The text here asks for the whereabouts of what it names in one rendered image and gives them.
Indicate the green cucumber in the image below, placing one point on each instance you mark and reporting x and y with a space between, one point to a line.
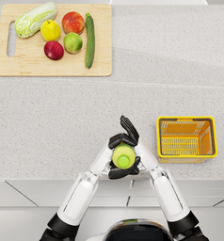
90 40

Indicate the yellow pear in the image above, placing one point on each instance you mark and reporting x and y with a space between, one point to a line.
50 30

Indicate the dark round robot body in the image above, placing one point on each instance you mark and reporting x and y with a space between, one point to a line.
137 230

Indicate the green tea bottle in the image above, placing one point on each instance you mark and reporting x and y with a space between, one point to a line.
123 156

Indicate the yellow slatted basket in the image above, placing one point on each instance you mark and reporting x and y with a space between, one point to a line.
186 139

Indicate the white counter cabinet front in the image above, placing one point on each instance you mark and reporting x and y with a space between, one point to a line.
110 196

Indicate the dark red plum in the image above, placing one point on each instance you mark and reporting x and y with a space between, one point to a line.
54 50

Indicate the wooden cutting board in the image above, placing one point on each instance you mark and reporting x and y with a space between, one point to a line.
38 66

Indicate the napa cabbage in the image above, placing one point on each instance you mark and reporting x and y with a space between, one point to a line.
34 20

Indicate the red peach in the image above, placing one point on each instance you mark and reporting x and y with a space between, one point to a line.
73 22

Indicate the green apple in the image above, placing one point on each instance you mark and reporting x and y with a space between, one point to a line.
73 42

